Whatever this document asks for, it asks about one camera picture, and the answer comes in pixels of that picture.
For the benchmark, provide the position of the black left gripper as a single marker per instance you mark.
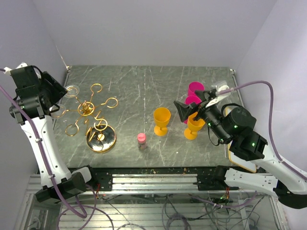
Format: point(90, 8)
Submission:
point(58, 90)

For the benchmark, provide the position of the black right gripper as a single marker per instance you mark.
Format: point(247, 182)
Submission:
point(185, 110)

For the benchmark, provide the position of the pink wine glass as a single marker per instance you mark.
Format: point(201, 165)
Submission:
point(192, 99)
point(194, 86)

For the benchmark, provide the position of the clear wine glass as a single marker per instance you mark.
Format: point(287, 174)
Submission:
point(57, 111)
point(72, 91)

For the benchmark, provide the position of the yellow wine glass front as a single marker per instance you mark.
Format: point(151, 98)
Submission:
point(193, 127)

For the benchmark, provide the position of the yellow wine glass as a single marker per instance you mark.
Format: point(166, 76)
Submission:
point(193, 127)
point(161, 118)

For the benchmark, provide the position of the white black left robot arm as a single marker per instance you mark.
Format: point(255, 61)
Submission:
point(37, 95)

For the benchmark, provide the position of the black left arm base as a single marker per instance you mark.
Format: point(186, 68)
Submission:
point(101, 180)

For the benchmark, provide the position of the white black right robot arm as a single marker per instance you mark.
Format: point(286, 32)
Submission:
point(234, 125)

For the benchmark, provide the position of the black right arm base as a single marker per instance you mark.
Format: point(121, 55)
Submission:
point(206, 182)

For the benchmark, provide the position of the clear wine glass front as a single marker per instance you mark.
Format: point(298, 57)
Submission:
point(57, 111)

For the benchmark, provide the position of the small pink bottle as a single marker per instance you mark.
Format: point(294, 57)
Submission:
point(141, 139)

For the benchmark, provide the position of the white board yellow rim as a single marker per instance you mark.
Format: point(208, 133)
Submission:
point(247, 165)

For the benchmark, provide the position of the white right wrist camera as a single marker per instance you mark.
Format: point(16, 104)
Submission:
point(222, 90)

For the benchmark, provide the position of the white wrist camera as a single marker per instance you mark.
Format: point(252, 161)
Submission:
point(14, 68)
point(222, 90)

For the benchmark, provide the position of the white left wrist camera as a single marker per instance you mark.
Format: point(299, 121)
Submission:
point(14, 68)

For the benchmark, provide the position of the gold wire glass rack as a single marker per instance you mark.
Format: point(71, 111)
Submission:
point(100, 136)

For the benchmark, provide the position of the aluminium rail frame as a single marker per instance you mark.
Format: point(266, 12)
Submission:
point(156, 199)

